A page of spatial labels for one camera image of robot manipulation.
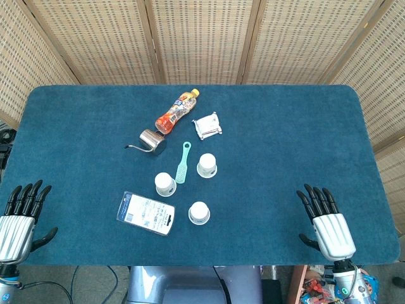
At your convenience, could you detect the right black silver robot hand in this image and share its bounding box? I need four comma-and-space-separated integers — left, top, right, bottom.
296, 183, 357, 262

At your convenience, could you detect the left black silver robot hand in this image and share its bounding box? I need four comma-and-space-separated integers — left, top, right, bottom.
0, 179, 59, 263

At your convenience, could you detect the white paper cup green fern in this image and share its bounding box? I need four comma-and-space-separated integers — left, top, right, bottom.
154, 172, 177, 197
196, 153, 218, 177

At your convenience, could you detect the blue carpet table mat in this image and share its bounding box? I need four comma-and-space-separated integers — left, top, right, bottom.
0, 84, 400, 266

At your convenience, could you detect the black equipment stand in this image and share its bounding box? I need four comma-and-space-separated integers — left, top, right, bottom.
0, 120, 16, 168

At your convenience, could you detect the razor blister pack card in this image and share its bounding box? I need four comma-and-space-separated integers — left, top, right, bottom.
116, 191, 176, 237

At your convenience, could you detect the white paper cup blue hibiscus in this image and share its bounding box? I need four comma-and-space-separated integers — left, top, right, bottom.
188, 201, 211, 225

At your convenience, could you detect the mint green plastic brush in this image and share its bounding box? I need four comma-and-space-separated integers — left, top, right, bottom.
175, 142, 192, 185

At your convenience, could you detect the grey blue robot torso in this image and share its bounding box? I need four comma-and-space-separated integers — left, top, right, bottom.
126, 265, 263, 304

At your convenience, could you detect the metal measuring cup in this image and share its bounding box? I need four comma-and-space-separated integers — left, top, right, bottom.
124, 129, 168, 156

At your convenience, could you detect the white red snack packet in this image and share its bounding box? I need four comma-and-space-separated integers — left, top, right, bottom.
191, 111, 223, 141

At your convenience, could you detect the orange drink plastic bottle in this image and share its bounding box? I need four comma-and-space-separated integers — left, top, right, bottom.
154, 89, 201, 136

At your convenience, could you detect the woven bamboo folding screen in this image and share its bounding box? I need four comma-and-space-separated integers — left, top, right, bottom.
0, 0, 405, 235

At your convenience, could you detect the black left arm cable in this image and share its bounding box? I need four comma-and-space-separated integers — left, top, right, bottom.
17, 281, 74, 304

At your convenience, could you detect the blue floor cable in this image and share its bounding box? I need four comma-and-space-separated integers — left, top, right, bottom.
70, 265, 80, 304

